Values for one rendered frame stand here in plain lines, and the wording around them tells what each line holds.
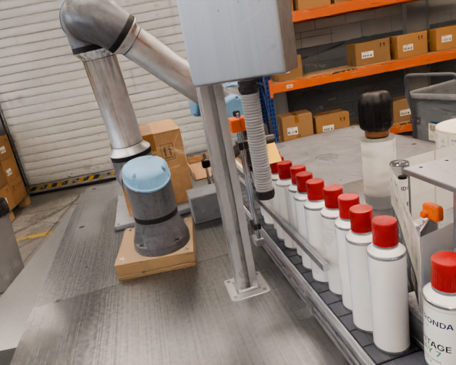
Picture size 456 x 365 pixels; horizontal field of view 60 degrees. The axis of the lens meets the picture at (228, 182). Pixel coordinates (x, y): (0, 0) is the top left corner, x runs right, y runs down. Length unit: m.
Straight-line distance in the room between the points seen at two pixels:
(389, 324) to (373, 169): 0.52
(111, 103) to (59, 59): 4.34
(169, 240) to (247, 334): 0.36
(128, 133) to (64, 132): 4.42
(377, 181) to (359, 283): 0.47
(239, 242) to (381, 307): 0.35
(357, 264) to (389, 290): 0.06
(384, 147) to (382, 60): 4.02
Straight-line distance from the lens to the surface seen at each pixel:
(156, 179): 0.98
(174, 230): 1.05
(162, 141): 1.38
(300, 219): 0.80
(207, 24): 0.70
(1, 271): 3.29
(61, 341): 0.96
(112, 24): 0.94
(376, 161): 1.06
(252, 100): 0.66
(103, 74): 1.08
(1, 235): 3.23
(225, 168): 0.80
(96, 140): 5.41
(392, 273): 0.59
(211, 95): 0.77
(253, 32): 0.67
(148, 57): 0.97
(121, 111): 1.09
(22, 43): 5.55
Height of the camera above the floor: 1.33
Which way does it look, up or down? 18 degrees down
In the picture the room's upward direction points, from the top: 11 degrees counter-clockwise
